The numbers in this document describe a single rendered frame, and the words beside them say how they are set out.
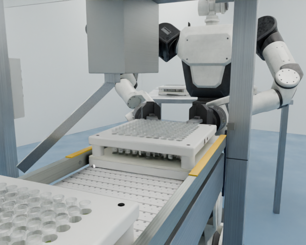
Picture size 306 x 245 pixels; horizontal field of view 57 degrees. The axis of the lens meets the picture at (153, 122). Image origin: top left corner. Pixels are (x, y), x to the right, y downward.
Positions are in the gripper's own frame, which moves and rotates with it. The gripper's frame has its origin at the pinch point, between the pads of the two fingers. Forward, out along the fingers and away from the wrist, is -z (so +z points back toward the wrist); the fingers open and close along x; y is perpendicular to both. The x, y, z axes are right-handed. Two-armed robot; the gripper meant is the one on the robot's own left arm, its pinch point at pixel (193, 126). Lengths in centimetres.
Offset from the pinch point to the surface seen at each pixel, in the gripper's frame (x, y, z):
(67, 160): 3.1, 14.0, -33.1
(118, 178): 6.5, 4.1, -28.8
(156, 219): 3.1, -13.8, -44.4
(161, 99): 5, 72, 112
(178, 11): -139, 239, 484
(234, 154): 8.5, -10.1, 7.6
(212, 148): 2.6, -9.5, -10.6
